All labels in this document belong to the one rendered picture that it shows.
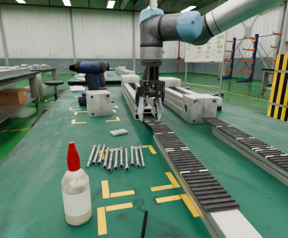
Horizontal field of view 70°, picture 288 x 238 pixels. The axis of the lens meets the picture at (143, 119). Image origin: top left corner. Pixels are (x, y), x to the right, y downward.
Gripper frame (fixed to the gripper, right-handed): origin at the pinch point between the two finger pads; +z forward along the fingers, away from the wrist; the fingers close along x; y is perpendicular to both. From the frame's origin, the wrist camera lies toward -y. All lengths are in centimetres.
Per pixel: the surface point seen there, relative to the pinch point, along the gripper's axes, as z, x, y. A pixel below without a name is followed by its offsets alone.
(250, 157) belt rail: 1.3, 16.9, 33.6
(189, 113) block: -1.7, 14.0, 3.3
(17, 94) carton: 37, -178, -335
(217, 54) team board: -38, 294, -494
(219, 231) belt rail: 0, -2, 54
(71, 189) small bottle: -4, -20, 47
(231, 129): -1.4, 19.4, 21.4
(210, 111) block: -2.6, 21.5, 4.5
